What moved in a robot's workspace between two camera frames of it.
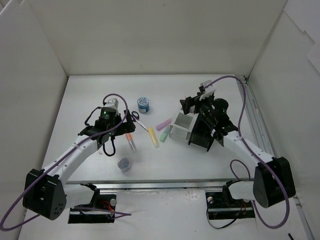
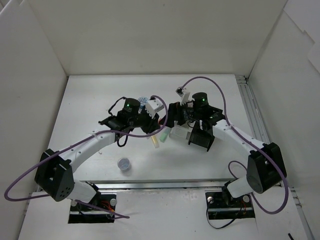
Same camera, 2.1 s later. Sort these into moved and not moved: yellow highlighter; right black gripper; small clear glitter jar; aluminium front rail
Moved: right black gripper
Not moved: aluminium front rail; small clear glitter jar; yellow highlighter
